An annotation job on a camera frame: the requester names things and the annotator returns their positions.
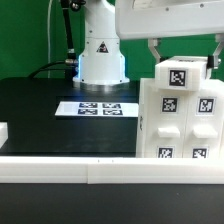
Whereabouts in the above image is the white cabinet top block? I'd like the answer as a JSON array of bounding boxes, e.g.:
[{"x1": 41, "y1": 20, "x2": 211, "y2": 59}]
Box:
[{"x1": 155, "y1": 56, "x2": 207, "y2": 91}]

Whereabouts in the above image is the white cable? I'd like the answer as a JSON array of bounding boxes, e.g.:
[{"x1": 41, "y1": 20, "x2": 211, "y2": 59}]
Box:
[{"x1": 47, "y1": 0, "x2": 54, "y2": 79}]

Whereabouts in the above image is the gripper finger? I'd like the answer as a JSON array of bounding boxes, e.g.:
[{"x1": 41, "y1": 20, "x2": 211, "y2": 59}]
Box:
[
  {"x1": 148, "y1": 38, "x2": 165, "y2": 63},
  {"x1": 206, "y1": 33, "x2": 224, "y2": 79}
]

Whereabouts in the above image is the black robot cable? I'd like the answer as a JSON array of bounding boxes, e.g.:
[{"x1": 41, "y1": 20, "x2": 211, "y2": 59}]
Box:
[{"x1": 28, "y1": 0, "x2": 80, "y2": 80}]

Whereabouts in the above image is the white marker base sheet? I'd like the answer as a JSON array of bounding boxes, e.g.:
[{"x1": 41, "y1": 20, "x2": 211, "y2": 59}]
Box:
[{"x1": 55, "y1": 101, "x2": 138, "y2": 117}]

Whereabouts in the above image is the white cabinet door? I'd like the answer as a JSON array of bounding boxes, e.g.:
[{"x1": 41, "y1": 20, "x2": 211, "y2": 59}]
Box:
[
  {"x1": 183, "y1": 79, "x2": 224, "y2": 159},
  {"x1": 144, "y1": 87, "x2": 188, "y2": 158}
]

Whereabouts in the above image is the white cabinet body box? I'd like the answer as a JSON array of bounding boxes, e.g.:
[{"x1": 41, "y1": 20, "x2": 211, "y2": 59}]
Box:
[{"x1": 135, "y1": 78, "x2": 224, "y2": 159}]

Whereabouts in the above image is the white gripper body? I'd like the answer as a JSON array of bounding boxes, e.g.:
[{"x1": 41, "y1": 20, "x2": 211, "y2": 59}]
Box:
[{"x1": 115, "y1": 0, "x2": 224, "y2": 39}]

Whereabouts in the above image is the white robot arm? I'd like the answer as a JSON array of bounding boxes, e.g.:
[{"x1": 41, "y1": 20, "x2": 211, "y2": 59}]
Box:
[{"x1": 60, "y1": 0, "x2": 224, "y2": 88}]

